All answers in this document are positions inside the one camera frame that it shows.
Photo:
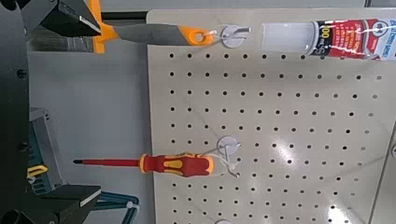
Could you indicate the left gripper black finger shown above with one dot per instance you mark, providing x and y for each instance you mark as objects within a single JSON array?
[
  {"x": 71, "y": 21},
  {"x": 65, "y": 199}
]

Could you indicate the yellow crate latch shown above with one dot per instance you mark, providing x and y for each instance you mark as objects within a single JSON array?
[{"x": 36, "y": 171}]

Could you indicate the blue plastic crate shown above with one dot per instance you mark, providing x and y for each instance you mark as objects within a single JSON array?
[{"x": 46, "y": 140}]

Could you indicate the grey stand back panel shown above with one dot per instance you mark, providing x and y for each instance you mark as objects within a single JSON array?
[{"x": 93, "y": 109}]

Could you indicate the red yellow screwdriver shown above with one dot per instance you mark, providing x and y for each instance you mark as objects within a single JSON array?
[{"x": 177, "y": 165}]

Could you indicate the white pegboard hook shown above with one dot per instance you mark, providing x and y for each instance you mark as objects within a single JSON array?
[
  {"x": 227, "y": 143},
  {"x": 232, "y": 39},
  {"x": 223, "y": 222}
]

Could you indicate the beige perforated pegboard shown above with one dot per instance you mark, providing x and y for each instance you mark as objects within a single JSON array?
[{"x": 280, "y": 109}]

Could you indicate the white red sealant tube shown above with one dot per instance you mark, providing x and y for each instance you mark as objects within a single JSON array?
[{"x": 342, "y": 37}]

